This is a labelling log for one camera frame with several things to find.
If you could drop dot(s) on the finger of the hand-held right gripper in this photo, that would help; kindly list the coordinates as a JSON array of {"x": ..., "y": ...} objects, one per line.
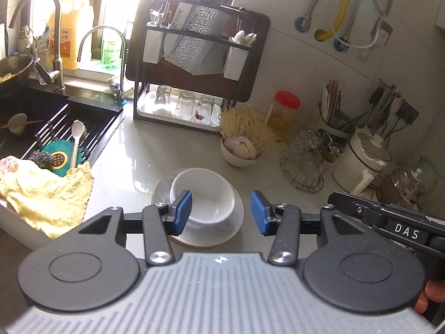
[{"x": 354, "y": 208}]

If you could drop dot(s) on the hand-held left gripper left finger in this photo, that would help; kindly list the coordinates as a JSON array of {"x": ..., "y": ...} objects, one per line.
[{"x": 182, "y": 210}]

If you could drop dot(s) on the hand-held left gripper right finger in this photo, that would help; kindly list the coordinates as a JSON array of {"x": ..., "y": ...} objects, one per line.
[{"x": 260, "y": 212}]

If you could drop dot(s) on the plain white ceramic bowl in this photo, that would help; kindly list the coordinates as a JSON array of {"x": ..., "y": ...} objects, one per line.
[{"x": 201, "y": 195}]

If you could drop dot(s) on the white plate grey floral print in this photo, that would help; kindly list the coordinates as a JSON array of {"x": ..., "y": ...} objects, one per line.
[{"x": 208, "y": 238}]

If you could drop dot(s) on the person's right hand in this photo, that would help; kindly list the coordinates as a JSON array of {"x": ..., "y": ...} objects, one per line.
[{"x": 433, "y": 292}]

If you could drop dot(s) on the white electric pot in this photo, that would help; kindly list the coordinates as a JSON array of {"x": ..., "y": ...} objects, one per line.
[{"x": 365, "y": 160}]

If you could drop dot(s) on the glass kettle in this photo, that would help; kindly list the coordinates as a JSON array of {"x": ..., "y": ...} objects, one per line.
[{"x": 406, "y": 181}]

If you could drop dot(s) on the white bowl brown foot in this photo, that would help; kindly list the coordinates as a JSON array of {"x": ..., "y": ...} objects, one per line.
[{"x": 236, "y": 159}]

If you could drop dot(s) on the stack of glass cups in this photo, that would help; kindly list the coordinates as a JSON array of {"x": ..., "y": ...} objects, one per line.
[{"x": 313, "y": 149}]

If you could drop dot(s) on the green chopstick holder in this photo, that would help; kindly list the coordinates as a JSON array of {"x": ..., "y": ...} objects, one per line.
[{"x": 339, "y": 125}]

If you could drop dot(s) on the dried noodle bundle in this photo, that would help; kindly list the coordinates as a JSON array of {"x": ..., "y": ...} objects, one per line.
[{"x": 247, "y": 125}]

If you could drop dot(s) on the clear drinking glass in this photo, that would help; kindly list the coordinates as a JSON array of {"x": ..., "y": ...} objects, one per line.
[
  {"x": 184, "y": 106},
  {"x": 205, "y": 109},
  {"x": 162, "y": 99}
]

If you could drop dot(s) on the red lid plastic jar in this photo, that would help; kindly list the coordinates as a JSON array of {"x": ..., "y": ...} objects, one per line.
[{"x": 285, "y": 111}]

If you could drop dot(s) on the utensil holder with tools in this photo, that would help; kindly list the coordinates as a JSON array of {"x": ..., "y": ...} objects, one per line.
[{"x": 386, "y": 104}]

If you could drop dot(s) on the white spoon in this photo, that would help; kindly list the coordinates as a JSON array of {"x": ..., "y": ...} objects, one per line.
[{"x": 76, "y": 135}]

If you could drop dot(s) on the teal flower sink strainer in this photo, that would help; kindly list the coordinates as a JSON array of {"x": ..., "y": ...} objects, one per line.
[{"x": 61, "y": 158}]

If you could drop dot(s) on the yellow cloth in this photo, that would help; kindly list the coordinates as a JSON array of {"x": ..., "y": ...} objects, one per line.
[{"x": 45, "y": 195}]

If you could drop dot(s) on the white brush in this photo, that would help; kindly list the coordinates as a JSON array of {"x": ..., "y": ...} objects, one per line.
[{"x": 111, "y": 85}]

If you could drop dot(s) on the white utensil holder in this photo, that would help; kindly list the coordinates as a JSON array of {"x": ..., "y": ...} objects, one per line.
[
  {"x": 153, "y": 45},
  {"x": 236, "y": 62}
]

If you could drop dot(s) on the roll-up sink drying rack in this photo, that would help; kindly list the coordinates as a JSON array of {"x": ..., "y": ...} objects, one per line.
[{"x": 59, "y": 118}]

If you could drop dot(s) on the steel wool scrubber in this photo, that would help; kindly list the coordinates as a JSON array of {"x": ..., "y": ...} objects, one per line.
[{"x": 38, "y": 156}]

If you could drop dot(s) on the dark wooden cutting board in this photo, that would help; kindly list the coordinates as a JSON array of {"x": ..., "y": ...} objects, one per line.
[{"x": 250, "y": 52}]

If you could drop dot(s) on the textured steel cleaver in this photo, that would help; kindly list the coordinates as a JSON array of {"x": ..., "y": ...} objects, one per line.
[{"x": 198, "y": 38}]

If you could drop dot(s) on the pink spotted cloth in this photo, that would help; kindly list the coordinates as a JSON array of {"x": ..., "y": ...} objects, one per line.
[{"x": 10, "y": 165}]

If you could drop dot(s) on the green bottle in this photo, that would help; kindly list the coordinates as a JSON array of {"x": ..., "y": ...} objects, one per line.
[{"x": 111, "y": 47}]

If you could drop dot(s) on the black sink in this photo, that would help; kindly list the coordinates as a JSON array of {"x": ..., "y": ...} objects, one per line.
[{"x": 27, "y": 108}]

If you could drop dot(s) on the tall steel faucet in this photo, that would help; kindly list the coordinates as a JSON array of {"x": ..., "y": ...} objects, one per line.
[{"x": 57, "y": 66}]

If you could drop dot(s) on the small curved steel faucet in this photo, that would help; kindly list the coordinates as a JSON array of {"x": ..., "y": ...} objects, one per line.
[{"x": 104, "y": 28}]

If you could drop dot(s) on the yellow detergent bottle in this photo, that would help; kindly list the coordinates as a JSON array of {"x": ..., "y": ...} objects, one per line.
[{"x": 67, "y": 45}]

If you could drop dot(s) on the black metal knife rack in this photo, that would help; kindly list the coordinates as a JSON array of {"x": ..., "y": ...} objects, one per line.
[{"x": 233, "y": 8}]

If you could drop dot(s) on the steel bowl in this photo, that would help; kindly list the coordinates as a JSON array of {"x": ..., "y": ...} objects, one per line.
[{"x": 14, "y": 68}]

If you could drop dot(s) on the dark wall power outlet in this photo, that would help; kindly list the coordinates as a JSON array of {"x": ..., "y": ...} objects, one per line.
[{"x": 408, "y": 111}]

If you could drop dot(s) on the blue wall pipe flange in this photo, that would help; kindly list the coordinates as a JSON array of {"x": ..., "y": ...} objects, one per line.
[
  {"x": 301, "y": 23},
  {"x": 339, "y": 45}
]

